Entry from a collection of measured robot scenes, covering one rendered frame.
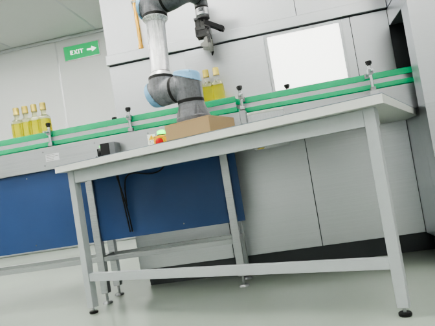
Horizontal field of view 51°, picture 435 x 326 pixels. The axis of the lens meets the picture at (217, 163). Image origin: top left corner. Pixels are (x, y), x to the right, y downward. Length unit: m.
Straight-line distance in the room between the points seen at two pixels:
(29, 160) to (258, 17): 1.51
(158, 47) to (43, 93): 4.48
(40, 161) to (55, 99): 3.78
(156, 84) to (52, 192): 0.95
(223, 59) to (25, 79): 4.33
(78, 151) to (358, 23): 1.69
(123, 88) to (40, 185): 0.74
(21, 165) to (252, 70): 1.38
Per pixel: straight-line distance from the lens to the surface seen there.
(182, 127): 1.90
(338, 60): 2.66
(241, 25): 2.75
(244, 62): 2.66
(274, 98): 2.44
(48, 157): 2.64
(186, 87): 1.95
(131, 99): 2.80
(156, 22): 2.16
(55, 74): 6.46
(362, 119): 1.65
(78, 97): 6.26
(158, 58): 2.09
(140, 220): 2.46
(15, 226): 2.78
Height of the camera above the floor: 0.55
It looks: 2 degrees up
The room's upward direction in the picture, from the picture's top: 9 degrees counter-clockwise
